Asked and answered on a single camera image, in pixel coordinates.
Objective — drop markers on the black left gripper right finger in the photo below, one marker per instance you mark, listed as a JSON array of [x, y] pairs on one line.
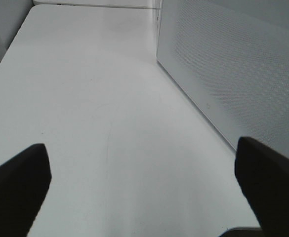
[[263, 176]]

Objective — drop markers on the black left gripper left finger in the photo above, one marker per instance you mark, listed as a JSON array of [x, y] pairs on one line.
[[24, 183]]

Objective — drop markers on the white microwave door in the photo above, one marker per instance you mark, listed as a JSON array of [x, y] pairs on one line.
[[231, 58]]

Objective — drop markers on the white microwave oven body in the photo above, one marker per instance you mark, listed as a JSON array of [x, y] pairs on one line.
[[157, 7]]

